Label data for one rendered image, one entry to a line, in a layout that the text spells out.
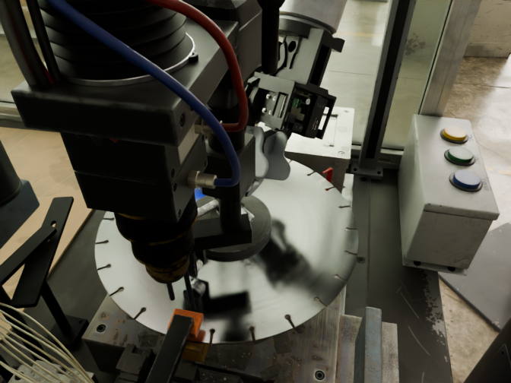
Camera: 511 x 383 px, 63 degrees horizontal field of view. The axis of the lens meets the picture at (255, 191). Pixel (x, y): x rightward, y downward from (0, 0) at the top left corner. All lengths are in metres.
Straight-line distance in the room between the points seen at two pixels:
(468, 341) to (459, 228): 0.99
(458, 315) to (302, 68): 1.40
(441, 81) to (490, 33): 2.93
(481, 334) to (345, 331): 1.16
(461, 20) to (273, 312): 0.62
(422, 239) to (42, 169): 0.81
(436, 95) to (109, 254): 0.67
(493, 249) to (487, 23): 2.18
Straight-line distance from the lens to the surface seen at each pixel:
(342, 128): 0.83
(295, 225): 0.54
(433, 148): 0.82
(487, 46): 3.85
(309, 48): 0.47
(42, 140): 1.16
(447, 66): 0.89
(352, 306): 0.71
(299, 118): 0.48
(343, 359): 0.58
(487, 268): 1.92
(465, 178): 0.75
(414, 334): 0.72
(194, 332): 0.42
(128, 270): 0.51
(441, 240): 0.75
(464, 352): 1.66
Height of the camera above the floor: 1.33
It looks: 41 degrees down
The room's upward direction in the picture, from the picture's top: straight up
